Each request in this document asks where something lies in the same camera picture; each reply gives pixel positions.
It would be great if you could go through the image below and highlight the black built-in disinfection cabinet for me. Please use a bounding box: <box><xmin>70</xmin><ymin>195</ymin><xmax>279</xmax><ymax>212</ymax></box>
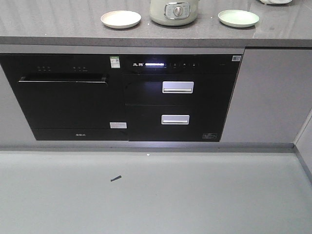
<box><xmin>120</xmin><ymin>54</ymin><xmax>241</xmax><ymax>142</ymax></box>

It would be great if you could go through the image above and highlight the small dark floor scrap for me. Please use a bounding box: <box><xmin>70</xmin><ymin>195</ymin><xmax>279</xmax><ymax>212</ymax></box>
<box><xmin>110</xmin><ymin>175</ymin><xmax>122</xmax><ymax>182</ymax></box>

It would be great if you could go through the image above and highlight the black built-in dishwasher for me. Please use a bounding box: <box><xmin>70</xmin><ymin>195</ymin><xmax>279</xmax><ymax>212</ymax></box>
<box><xmin>0</xmin><ymin>54</ymin><xmax>128</xmax><ymax>140</ymax></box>

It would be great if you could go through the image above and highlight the cream white plate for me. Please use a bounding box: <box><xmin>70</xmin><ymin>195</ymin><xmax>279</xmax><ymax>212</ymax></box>
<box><xmin>100</xmin><ymin>10</ymin><xmax>141</xmax><ymax>29</ymax></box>

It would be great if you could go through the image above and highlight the green electric cooking pot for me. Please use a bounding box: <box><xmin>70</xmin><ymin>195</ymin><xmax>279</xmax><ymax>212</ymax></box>
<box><xmin>149</xmin><ymin>0</ymin><xmax>199</xmax><ymax>26</ymax></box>

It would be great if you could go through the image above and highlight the light green plate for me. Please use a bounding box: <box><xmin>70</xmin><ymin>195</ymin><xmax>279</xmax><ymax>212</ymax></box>
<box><xmin>217</xmin><ymin>10</ymin><xmax>259</xmax><ymax>28</ymax></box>

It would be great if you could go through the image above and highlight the lower silver drawer handle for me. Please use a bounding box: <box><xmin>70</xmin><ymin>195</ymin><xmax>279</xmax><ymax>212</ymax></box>
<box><xmin>161</xmin><ymin>115</ymin><xmax>190</xmax><ymax>125</ymax></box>

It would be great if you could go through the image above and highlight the silver drawer handle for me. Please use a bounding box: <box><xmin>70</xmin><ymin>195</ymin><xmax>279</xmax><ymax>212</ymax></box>
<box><xmin>161</xmin><ymin>115</ymin><xmax>190</xmax><ymax>125</ymax></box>
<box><xmin>162</xmin><ymin>81</ymin><xmax>194</xmax><ymax>94</ymax></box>

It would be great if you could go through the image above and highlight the upper silver drawer handle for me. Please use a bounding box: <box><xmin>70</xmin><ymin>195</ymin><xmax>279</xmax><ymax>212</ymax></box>
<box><xmin>162</xmin><ymin>81</ymin><xmax>194</xmax><ymax>94</ymax></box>

